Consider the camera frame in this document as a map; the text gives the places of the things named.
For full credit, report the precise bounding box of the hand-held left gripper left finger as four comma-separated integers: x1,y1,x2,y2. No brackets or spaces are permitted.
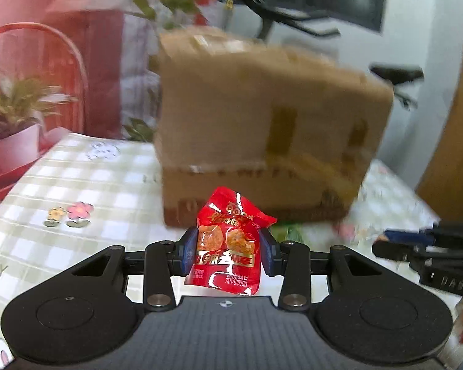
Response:
71,227,199,313

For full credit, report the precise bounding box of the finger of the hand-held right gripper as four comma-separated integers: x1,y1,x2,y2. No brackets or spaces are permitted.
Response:
371,240,423,263
384,229,444,245

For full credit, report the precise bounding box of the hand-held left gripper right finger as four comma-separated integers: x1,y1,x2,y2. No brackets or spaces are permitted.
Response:
258,228,384,313

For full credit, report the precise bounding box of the red snack packet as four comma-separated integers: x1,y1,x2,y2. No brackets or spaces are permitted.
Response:
185,186,277,297

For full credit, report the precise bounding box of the brown cardboard box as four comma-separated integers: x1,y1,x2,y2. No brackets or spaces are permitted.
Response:
154,26,394,228

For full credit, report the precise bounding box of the green snack packet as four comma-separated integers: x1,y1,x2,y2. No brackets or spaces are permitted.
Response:
270,221,305,244

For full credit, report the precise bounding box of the wooden door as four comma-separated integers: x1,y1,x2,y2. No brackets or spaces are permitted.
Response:
415,27,463,222

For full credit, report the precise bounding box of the checked tablecloth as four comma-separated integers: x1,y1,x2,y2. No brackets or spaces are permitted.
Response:
0,133,463,370

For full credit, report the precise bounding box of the black exercise bike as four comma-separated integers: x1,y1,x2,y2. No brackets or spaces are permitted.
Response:
222,0,425,110

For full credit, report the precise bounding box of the printed wall backdrop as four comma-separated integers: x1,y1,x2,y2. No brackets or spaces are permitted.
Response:
0,0,232,216

